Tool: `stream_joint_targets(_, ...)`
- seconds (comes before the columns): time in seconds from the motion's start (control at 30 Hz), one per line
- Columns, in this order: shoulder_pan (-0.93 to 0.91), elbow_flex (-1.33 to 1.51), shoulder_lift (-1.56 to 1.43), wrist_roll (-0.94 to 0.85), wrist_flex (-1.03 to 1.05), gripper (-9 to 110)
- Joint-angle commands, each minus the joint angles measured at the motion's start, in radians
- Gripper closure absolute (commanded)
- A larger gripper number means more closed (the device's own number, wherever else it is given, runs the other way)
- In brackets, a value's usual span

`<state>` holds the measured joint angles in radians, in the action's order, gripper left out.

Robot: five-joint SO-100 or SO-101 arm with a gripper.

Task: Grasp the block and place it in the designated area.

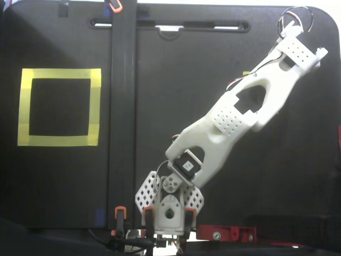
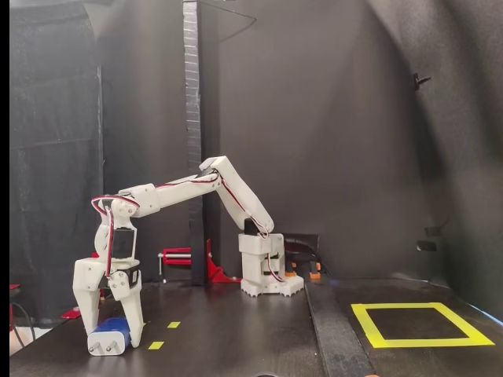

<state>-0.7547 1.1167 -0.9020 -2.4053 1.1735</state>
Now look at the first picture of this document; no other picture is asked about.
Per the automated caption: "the long black flat strip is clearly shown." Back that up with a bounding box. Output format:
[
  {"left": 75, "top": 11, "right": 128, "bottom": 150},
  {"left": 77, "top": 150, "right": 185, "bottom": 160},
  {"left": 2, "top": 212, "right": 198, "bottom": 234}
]
[{"left": 108, "top": 0, "right": 138, "bottom": 230}]

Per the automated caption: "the red black arm servo cable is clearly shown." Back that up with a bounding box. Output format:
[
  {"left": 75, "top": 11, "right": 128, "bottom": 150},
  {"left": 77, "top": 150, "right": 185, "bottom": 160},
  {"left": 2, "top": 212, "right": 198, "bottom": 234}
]
[{"left": 226, "top": 52, "right": 283, "bottom": 91}]

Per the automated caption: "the orange black spring clamp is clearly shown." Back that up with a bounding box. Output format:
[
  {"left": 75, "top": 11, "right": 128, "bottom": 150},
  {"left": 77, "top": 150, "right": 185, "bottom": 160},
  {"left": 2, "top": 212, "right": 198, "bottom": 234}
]
[
  {"left": 184, "top": 209, "right": 197, "bottom": 238},
  {"left": 113, "top": 205, "right": 127, "bottom": 238},
  {"left": 105, "top": 0, "right": 124, "bottom": 13},
  {"left": 142, "top": 206, "right": 156, "bottom": 238}
]

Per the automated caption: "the thin white shoulder cable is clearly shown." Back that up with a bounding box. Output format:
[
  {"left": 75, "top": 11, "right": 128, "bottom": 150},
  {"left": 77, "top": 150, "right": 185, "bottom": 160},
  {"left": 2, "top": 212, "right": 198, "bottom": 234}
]
[{"left": 156, "top": 159, "right": 171, "bottom": 193}]

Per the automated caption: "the red corner bracket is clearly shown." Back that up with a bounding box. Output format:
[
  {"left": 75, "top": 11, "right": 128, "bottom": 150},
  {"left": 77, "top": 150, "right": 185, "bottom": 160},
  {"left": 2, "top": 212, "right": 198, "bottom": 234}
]
[{"left": 196, "top": 225, "right": 258, "bottom": 244}]

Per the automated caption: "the yellow tape square outline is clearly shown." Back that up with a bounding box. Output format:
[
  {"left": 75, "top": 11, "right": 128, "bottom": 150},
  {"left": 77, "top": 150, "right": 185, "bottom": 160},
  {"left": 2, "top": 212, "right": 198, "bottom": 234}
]
[{"left": 17, "top": 68, "right": 102, "bottom": 147}]

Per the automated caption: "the red white wrist servo cable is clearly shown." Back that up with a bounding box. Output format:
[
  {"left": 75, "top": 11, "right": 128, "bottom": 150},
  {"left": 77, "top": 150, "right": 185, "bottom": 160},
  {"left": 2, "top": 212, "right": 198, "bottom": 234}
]
[{"left": 277, "top": 5, "right": 314, "bottom": 33}]

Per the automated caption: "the black power cable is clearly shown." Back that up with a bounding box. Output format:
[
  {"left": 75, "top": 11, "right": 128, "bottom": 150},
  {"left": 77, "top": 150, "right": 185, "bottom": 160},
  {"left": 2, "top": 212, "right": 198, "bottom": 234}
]
[{"left": 87, "top": 228, "right": 158, "bottom": 253}]

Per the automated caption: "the blue tape piece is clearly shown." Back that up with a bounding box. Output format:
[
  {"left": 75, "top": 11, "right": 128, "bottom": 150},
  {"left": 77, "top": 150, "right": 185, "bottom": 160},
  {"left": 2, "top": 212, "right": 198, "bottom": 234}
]
[{"left": 94, "top": 207, "right": 105, "bottom": 228}]

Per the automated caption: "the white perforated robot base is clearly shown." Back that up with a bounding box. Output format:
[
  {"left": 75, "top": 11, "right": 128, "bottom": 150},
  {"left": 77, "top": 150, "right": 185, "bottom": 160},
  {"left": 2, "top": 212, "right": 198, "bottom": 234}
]
[{"left": 135, "top": 170, "right": 206, "bottom": 237}]

